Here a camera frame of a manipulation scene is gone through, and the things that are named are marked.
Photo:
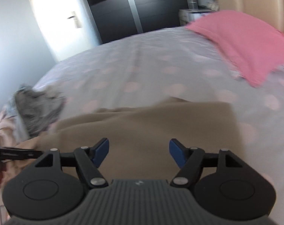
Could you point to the black sliding wardrobe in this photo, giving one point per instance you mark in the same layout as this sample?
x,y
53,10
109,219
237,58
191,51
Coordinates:
x,y
117,19

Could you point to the polka dot bed sheet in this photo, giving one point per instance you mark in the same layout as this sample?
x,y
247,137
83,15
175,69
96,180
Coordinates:
x,y
146,69

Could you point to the grey blue garment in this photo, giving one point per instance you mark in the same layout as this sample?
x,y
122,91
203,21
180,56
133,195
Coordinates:
x,y
35,110

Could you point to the beige fleece hooded jacket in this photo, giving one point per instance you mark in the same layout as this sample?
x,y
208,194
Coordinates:
x,y
139,137

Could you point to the light pink beige garment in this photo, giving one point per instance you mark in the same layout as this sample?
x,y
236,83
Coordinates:
x,y
8,132

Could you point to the white bedroom door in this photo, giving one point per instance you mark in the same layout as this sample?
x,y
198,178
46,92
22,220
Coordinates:
x,y
62,37

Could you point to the pink pillow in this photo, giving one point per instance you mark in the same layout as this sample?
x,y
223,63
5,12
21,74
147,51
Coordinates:
x,y
253,47

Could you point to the white bedside cabinet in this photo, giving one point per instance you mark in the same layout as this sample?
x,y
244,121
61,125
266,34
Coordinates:
x,y
189,15

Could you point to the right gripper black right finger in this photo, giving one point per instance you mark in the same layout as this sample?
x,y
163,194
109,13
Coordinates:
x,y
222,183

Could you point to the black door handle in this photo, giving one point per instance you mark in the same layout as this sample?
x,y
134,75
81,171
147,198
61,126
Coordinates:
x,y
73,18

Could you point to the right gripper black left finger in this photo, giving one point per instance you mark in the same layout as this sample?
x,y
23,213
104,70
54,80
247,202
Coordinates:
x,y
55,183

